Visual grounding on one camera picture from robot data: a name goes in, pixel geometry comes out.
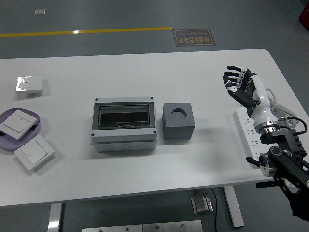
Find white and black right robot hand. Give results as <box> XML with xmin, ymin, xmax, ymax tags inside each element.
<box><xmin>222</xmin><ymin>64</ymin><xmax>279</xmax><ymax>131</ymax></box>

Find grey electrical box with lid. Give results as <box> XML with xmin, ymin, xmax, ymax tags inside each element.
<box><xmin>90</xmin><ymin>96</ymin><xmax>158</xmax><ymax>153</ymax></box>

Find grey cube with round hole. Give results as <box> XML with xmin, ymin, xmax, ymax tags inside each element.
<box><xmin>163</xmin><ymin>102</ymin><xmax>196</xmax><ymax>141</ymax></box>

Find metal floor socket box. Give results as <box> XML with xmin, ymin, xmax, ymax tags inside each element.
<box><xmin>190</xmin><ymin>193</ymin><xmax>214</xmax><ymax>216</ymax></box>

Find white power strip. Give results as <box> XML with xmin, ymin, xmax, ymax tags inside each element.
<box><xmin>233</xmin><ymin>107</ymin><xmax>267</xmax><ymax>170</ymax></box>

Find black bar under table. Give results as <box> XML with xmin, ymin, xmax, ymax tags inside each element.
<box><xmin>255</xmin><ymin>181</ymin><xmax>276</xmax><ymax>189</ymax></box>

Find brown floor sign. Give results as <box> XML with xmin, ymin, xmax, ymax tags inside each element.
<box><xmin>172</xmin><ymin>29</ymin><xmax>216</xmax><ymax>47</ymax></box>

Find white table leg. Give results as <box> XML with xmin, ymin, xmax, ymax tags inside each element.
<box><xmin>47</xmin><ymin>203</ymin><xmax>63</xmax><ymax>232</ymax></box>
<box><xmin>222</xmin><ymin>185</ymin><xmax>245</xmax><ymax>228</ymax></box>

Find red object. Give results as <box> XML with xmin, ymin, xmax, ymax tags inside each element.
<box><xmin>298</xmin><ymin>0</ymin><xmax>309</xmax><ymax>26</ymax></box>

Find purple tray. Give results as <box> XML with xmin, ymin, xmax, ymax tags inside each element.
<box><xmin>0</xmin><ymin>107</ymin><xmax>42</xmax><ymax>151</ymax></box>

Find black cable under table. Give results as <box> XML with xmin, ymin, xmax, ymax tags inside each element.
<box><xmin>211</xmin><ymin>188</ymin><xmax>218</xmax><ymax>232</ymax></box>

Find metal base plate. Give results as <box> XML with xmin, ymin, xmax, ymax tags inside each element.
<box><xmin>81</xmin><ymin>220</ymin><xmax>203</xmax><ymax>232</ymax></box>

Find white wall switch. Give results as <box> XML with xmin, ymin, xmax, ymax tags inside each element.
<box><xmin>0</xmin><ymin>109</ymin><xmax>40</xmax><ymax>141</ymax></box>
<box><xmin>14</xmin><ymin>134</ymin><xmax>56</xmax><ymax>171</ymax></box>

